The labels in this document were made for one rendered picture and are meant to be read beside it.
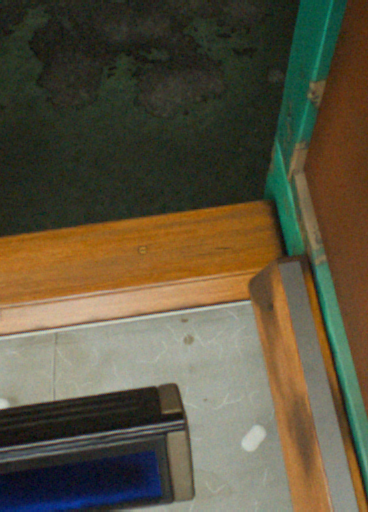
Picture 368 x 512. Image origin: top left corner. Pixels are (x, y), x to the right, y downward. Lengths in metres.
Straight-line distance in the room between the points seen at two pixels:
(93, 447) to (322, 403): 0.32
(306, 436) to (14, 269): 0.38
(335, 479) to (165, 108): 1.35
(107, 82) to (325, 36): 1.37
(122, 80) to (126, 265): 1.15
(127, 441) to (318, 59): 0.37
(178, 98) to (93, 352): 1.16
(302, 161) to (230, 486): 0.35
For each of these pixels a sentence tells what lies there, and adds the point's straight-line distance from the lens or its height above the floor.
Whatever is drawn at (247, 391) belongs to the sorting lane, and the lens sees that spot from 0.88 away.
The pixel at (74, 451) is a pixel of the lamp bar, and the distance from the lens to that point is 0.49.
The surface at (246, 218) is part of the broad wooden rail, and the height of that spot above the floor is 0.76.
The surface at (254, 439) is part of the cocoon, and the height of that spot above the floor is 0.76.
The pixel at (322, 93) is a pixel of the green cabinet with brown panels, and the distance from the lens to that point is 0.74.
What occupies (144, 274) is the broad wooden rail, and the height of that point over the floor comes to 0.76.
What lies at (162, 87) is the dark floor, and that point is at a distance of 1.99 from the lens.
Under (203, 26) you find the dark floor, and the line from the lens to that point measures 2.11.
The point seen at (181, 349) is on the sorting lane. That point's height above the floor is 0.74.
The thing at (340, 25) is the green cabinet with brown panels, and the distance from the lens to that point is 0.67.
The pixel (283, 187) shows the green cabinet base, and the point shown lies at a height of 0.82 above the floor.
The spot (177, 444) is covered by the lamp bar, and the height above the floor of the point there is 1.10.
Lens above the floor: 1.59
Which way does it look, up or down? 65 degrees down
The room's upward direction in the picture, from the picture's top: straight up
